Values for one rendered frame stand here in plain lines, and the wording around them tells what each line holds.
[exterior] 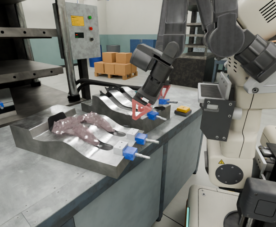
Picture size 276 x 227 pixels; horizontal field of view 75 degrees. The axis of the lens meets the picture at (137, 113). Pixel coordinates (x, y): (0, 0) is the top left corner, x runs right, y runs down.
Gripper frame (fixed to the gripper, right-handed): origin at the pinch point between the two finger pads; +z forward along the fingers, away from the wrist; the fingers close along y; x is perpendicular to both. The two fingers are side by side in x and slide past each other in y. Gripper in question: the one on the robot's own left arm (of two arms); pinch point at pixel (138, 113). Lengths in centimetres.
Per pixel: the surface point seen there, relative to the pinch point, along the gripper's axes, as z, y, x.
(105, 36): 168, -851, -382
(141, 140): 11.9, -4.0, 6.2
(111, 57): 137, -491, -186
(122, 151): 12.7, 6.7, 2.1
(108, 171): 18.5, 12.2, 1.5
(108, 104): 19.6, -28.5, -18.3
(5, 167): 38, 19, -32
